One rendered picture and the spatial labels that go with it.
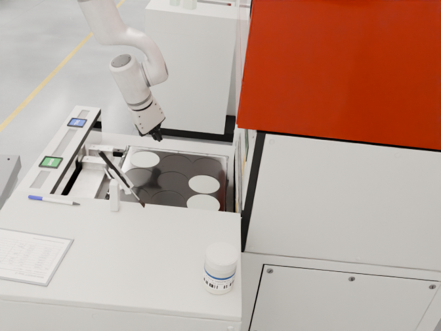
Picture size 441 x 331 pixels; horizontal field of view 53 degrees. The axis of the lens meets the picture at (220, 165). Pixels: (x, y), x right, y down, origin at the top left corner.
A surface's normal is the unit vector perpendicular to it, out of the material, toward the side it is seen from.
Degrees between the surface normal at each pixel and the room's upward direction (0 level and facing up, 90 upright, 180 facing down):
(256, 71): 90
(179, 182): 0
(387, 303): 90
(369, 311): 90
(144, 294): 0
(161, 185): 0
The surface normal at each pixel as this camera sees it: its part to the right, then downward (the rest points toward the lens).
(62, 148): 0.11, -0.84
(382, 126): -0.03, 0.55
